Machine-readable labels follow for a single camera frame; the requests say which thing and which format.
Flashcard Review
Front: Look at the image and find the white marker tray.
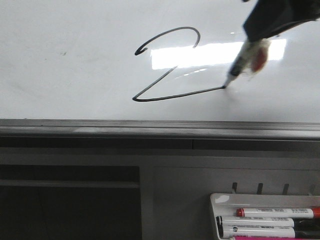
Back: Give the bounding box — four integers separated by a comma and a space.
210, 193, 320, 240

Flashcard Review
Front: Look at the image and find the black capped marker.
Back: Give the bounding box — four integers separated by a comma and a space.
217, 226, 320, 239
215, 215, 320, 229

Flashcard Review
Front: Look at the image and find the white whiteboard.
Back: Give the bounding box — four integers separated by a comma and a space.
0, 0, 320, 123

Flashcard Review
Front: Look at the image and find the red magnet taped to marker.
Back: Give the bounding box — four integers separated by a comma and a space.
246, 38, 271, 79

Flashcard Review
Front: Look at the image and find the lower black capped marker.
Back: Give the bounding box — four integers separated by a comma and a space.
217, 226, 320, 239

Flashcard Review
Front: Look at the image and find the dark metal hook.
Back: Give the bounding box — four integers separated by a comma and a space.
231, 182, 238, 194
256, 183, 264, 195
282, 183, 290, 195

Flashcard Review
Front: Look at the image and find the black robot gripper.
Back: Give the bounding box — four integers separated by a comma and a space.
243, 0, 320, 42

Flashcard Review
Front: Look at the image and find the pink marker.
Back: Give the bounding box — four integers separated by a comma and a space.
230, 236, 320, 240

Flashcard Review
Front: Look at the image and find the grey whiteboard ledge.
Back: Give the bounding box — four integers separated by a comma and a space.
0, 119, 320, 152

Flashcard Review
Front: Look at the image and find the black whiteboard marker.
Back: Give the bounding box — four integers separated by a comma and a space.
222, 40, 253, 89

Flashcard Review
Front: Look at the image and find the red capped marker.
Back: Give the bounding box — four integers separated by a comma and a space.
235, 207, 320, 219

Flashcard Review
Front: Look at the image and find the upper black capped marker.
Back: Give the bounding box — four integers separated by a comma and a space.
215, 215, 320, 229

